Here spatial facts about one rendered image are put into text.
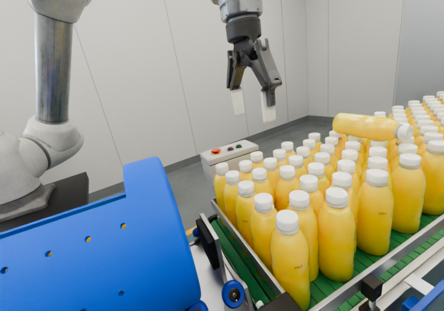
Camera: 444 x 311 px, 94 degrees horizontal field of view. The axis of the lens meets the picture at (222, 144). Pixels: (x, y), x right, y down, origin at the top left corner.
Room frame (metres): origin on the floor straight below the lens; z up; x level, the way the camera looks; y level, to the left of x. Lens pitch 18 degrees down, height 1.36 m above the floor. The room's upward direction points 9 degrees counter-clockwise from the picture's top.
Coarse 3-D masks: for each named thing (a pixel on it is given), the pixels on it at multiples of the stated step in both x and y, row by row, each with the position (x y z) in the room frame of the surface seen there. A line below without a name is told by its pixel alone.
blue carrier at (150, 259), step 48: (144, 192) 0.28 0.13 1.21; (0, 240) 0.22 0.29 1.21; (48, 240) 0.22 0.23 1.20; (96, 240) 0.22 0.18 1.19; (144, 240) 0.23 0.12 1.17; (0, 288) 0.18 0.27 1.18; (48, 288) 0.19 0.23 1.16; (96, 288) 0.19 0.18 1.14; (144, 288) 0.20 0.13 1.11; (192, 288) 0.23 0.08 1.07
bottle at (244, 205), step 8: (240, 200) 0.43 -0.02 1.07; (248, 200) 0.42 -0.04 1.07; (240, 208) 0.42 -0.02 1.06; (248, 208) 0.41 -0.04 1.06; (240, 216) 0.42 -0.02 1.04; (248, 216) 0.41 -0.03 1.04; (240, 224) 0.42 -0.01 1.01; (248, 224) 0.41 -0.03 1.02; (240, 232) 0.42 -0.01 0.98; (248, 232) 0.41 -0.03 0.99; (248, 240) 0.41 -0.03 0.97
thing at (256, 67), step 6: (240, 54) 0.48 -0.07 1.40; (246, 54) 0.47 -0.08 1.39; (246, 60) 0.47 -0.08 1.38; (252, 60) 0.46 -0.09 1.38; (258, 60) 0.46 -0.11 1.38; (252, 66) 0.46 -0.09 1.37; (258, 66) 0.45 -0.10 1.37; (258, 72) 0.44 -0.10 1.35; (258, 78) 0.44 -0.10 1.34; (264, 78) 0.43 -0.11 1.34; (264, 84) 0.42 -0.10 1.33; (264, 90) 0.42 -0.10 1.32
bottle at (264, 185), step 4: (252, 180) 0.51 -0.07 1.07; (256, 180) 0.49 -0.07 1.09; (260, 180) 0.48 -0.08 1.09; (264, 180) 0.48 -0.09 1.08; (268, 180) 0.49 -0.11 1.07; (256, 184) 0.48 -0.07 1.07; (260, 184) 0.48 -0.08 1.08; (264, 184) 0.48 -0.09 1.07; (268, 184) 0.48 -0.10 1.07; (256, 188) 0.48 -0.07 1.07; (260, 188) 0.47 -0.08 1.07; (264, 188) 0.47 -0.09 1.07; (268, 188) 0.47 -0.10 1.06; (272, 188) 0.48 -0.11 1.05; (256, 192) 0.47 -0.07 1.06; (260, 192) 0.47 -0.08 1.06; (264, 192) 0.47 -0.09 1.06; (268, 192) 0.47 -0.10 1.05; (272, 192) 0.48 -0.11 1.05; (272, 196) 0.47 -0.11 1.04
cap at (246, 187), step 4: (244, 180) 0.46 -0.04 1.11; (248, 180) 0.46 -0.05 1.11; (240, 184) 0.44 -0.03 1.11; (244, 184) 0.44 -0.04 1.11; (248, 184) 0.44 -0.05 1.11; (252, 184) 0.43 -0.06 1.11; (240, 188) 0.43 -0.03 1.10; (244, 188) 0.42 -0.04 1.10; (248, 188) 0.42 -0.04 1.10; (252, 188) 0.43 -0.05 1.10; (240, 192) 0.43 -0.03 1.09; (244, 192) 0.42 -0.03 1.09; (248, 192) 0.42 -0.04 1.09
